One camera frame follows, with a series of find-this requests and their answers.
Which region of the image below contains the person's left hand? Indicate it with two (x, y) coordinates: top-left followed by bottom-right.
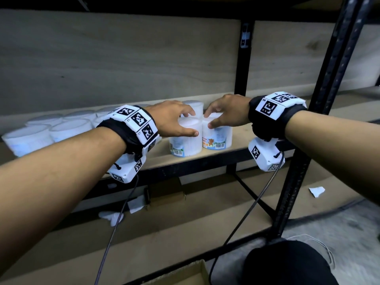
(145, 100), (199, 138)

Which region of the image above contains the person's right hand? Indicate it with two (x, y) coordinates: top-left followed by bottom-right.
(203, 94), (253, 130)

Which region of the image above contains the white tub with blue label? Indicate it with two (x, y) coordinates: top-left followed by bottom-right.
(169, 116), (204, 158)

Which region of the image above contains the white tub with bear label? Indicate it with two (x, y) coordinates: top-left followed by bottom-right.
(201, 112), (233, 150)

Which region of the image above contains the person's right forearm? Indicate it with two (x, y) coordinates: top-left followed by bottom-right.
(284, 110), (380, 206)

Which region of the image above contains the person's left forearm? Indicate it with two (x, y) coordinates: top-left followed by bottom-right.
(0, 127), (129, 266)

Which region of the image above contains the wooden shelf board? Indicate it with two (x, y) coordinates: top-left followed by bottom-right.
(0, 86), (380, 187)
(0, 163), (367, 285)

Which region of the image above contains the white paper scrap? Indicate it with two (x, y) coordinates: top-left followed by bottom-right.
(98, 211), (125, 227)
(127, 195), (146, 214)
(308, 186), (326, 199)

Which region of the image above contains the plywood back panel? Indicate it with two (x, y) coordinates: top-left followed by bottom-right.
(0, 9), (241, 117)
(247, 20), (380, 99)

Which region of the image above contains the black metal shelving rack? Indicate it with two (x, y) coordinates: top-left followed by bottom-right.
(71, 0), (380, 285)

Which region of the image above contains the brown cardboard box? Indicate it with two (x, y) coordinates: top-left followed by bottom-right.
(160, 259), (212, 285)

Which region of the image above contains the person's black trouser leg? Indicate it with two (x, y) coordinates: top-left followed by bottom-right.
(243, 238), (339, 285)

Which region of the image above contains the group of white lidded tubs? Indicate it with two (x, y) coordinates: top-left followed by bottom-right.
(1, 100), (205, 158)

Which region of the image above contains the right wrist camera with markers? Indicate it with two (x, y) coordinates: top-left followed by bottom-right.
(248, 91), (308, 172)

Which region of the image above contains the wrist camera with markers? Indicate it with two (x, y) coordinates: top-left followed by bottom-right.
(248, 91), (308, 172)
(96, 105), (160, 184)

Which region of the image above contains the left wrist camera with markers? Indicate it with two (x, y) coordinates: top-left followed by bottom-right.
(96, 105), (160, 184)

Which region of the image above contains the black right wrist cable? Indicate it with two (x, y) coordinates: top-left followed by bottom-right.
(208, 151), (286, 284)

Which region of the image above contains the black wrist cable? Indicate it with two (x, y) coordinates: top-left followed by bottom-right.
(208, 151), (286, 284)
(94, 174), (140, 285)

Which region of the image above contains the pale label on rack post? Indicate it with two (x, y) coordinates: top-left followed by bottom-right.
(240, 23), (250, 49)

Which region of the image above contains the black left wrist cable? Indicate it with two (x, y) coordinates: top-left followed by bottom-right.
(94, 174), (140, 285)

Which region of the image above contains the thin white cable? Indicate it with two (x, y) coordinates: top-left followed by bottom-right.
(284, 234), (336, 271)

